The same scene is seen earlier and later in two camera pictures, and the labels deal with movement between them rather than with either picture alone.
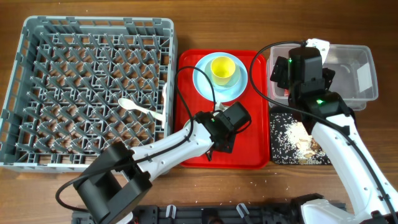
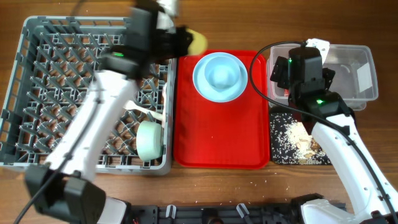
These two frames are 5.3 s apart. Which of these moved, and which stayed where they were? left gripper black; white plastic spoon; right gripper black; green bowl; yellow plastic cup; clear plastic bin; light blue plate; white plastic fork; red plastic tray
Moved: green bowl; yellow plastic cup; left gripper black
Stayed: white plastic fork; clear plastic bin; right gripper black; light blue plate; red plastic tray; white plastic spoon
